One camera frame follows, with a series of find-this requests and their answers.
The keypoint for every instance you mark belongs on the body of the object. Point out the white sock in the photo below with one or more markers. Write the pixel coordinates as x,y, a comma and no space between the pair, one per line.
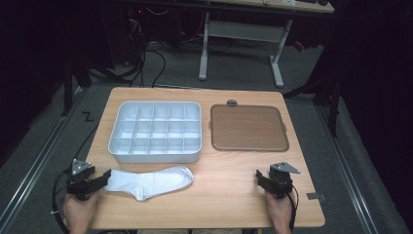
149,182

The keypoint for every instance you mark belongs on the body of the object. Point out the person's right hand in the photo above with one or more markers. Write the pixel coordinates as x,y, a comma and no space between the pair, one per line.
279,209

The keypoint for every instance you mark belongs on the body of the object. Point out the person's left hand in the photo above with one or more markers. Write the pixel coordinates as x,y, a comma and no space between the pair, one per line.
79,211

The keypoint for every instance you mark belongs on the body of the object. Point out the white divided storage box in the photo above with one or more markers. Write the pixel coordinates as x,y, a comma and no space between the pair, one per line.
156,130

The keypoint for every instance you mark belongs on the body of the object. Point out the grey tape strip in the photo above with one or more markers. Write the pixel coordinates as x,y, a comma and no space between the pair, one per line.
315,196

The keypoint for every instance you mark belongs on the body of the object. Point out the black metal stand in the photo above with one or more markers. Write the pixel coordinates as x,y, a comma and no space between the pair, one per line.
68,87
332,107

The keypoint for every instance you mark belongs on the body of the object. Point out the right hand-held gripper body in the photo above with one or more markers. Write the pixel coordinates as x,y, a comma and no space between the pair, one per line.
281,182

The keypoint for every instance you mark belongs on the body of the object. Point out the desk with white legs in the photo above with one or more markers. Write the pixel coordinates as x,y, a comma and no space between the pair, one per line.
243,31

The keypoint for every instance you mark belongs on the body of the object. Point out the metal floor rail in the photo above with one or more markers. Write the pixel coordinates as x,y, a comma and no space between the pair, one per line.
349,172
35,165

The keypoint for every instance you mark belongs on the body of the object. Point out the grey round table grommet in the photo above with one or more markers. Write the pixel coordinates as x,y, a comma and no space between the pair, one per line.
232,103

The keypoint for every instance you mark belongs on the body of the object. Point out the brown square lid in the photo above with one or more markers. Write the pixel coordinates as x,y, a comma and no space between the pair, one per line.
248,127

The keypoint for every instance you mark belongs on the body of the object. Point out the small red object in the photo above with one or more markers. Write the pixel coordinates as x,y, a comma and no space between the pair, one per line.
299,46

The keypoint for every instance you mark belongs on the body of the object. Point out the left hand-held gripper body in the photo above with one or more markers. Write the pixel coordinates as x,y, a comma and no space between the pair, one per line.
81,187

